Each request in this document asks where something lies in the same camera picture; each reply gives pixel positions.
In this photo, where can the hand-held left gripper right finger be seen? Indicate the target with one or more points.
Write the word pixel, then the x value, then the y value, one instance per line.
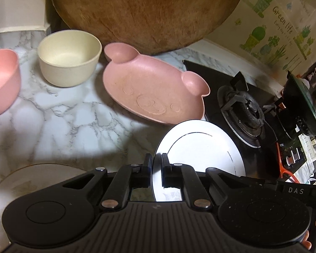
pixel 165 171

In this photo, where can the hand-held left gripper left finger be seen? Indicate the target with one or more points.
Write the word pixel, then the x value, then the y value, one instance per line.
pixel 148 171

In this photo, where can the white plate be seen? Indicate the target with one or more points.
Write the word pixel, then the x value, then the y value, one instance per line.
pixel 200 147

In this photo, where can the pink bear-shaped plate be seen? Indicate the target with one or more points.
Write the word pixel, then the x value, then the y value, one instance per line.
pixel 147 84

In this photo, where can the cream bowl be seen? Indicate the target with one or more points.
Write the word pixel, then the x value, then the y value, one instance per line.
pixel 68 58

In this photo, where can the pink bowl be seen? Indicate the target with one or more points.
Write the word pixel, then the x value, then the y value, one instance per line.
pixel 2 79

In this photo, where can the red spatula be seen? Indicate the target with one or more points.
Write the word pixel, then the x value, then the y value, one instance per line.
pixel 280 160

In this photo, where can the black glass gas stove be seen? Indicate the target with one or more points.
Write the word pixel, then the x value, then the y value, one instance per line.
pixel 263 158

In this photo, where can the black and green pan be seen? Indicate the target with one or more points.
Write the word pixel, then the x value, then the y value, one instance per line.
pixel 302 102

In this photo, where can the stove burner with grate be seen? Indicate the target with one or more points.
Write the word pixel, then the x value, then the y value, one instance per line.
pixel 242 110

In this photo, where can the beige plate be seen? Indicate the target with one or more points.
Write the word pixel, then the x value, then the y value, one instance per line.
pixel 29 179

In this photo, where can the round wooden cutting board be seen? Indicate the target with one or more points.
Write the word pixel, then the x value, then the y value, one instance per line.
pixel 147 13

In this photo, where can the green plant wall sticker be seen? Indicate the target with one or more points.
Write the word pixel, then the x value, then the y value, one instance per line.
pixel 279 18

